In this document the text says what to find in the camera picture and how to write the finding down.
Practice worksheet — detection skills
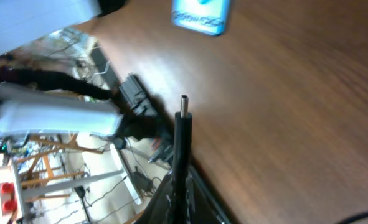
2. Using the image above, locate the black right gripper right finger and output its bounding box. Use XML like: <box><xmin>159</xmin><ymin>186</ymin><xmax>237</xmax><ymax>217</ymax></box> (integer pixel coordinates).
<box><xmin>186</xmin><ymin>166</ymin><xmax>230</xmax><ymax>224</ymax></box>

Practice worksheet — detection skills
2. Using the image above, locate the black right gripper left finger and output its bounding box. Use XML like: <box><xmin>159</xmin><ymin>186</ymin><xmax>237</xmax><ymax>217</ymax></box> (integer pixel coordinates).
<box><xmin>134</xmin><ymin>174</ymin><xmax>172</xmax><ymax>224</ymax></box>

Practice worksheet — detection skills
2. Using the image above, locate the black USB charging cable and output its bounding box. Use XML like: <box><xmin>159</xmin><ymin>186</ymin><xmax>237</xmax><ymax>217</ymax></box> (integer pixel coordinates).
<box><xmin>171</xmin><ymin>95</ymin><xmax>368</xmax><ymax>224</ymax></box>

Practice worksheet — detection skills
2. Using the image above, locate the blue Samsung smartphone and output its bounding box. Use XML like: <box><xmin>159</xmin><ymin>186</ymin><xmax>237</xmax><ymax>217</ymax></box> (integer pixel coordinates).
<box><xmin>171</xmin><ymin>0</ymin><xmax>230</xmax><ymax>36</ymax></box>

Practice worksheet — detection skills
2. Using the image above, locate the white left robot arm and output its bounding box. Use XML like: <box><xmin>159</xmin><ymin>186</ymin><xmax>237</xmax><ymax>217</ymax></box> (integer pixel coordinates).
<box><xmin>0</xmin><ymin>1</ymin><xmax>159</xmax><ymax>139</ymax></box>

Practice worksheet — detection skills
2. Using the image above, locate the cluttered background equipment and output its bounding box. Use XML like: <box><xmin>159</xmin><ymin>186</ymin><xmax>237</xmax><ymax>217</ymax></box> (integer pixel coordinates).
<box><xmin>0</xmin><ymin>27</ymin><xmax>175</xmax><ymax>224</ymax></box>

